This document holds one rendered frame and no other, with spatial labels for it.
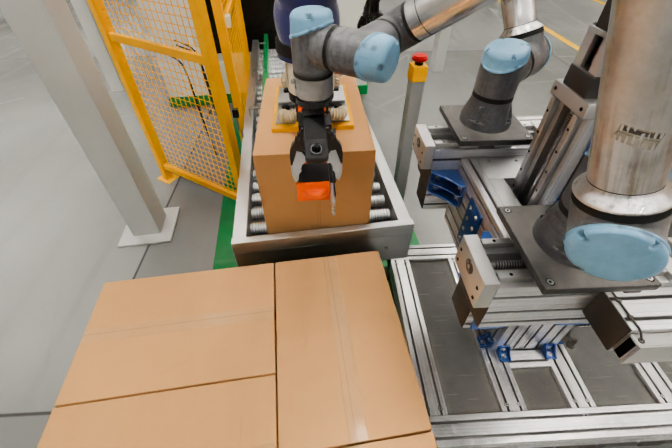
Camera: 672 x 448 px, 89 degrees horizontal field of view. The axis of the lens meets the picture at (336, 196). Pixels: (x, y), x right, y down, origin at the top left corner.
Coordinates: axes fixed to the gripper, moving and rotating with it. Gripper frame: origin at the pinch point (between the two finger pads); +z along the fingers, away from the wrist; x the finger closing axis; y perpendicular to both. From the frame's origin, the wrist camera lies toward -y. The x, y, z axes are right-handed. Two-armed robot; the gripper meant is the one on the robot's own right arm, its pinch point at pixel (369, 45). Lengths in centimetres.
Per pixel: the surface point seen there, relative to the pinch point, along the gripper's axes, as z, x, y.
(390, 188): 48, 7, 39
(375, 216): 54, -1, 51
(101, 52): 69, -226, -203
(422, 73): 10.7, 23.5, 5.9
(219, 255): 108, -84, 23
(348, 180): 25, -15, 60
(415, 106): 26.8, 23.0, 5.7
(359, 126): 12.8, -9.5, 45.2
